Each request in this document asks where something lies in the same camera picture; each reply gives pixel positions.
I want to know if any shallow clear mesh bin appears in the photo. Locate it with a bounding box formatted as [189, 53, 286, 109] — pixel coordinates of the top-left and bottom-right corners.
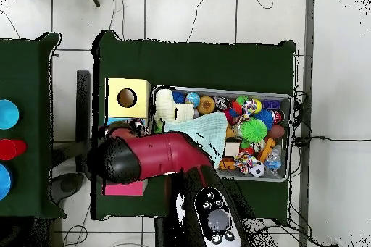
[146, 85, 293, 183]

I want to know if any grey round stand base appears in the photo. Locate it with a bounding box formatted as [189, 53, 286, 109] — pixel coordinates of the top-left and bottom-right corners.
[50, 172, 85, 204]

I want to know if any black power cable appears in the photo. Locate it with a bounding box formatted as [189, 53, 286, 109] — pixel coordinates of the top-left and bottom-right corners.
[291, 135, 371, 147]

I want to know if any globe print ball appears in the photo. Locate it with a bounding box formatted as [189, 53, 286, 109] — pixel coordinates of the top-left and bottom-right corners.
[185, 91, 201, 108]

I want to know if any burger squeeze toy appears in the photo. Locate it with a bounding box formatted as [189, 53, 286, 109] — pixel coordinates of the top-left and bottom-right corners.
[196, 95, 216, 115]

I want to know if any multicolour rope toy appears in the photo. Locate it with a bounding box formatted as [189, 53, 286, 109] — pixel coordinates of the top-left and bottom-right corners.
[240, 99, 257, 122]

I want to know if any orange bone toy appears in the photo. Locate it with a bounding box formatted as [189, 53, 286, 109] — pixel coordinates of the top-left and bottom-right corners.
[257, 137, 277, 163]

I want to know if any cream waffle cloth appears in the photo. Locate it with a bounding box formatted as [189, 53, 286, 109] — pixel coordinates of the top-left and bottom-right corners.
[153, 88, 196, 123]

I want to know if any blue plastic cup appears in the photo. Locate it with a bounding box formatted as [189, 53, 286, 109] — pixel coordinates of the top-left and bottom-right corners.
[0, 163, 13, 201]
[0, 99, 20, 130]

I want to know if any wooden box with three holes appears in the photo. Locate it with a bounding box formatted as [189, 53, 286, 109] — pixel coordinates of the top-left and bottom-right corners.
[103, 78, 152, 197]

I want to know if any black upright panel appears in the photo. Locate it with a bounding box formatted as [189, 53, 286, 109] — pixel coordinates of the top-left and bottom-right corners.
[75, 70, 91, 174]

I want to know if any blue spiky ball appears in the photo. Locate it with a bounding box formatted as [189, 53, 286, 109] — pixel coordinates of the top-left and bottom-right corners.
[254, 109, 275, 130]

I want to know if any small brown football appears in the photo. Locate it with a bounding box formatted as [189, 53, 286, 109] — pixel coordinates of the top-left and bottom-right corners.
[267, 124, 285, 140]

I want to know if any small soccer ball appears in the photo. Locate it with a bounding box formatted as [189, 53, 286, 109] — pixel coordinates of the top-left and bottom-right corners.
[248, 160, 267, 177]

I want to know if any dark green table cloth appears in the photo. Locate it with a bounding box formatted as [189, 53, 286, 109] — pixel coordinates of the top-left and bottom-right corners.
[91, 29, 298, 226]
[0, 31, 67, 219]

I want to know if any red plastic cup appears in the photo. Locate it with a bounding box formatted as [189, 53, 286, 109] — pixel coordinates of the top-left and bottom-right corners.
[0, 138, 28, 161]

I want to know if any lime green spiky ball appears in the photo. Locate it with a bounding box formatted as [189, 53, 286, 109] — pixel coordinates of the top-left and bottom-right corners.
[239, 117, 268, 144]

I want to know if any mint green waffle cloth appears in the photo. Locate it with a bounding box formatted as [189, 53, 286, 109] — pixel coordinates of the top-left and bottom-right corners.
[163, 112, 228, 169]

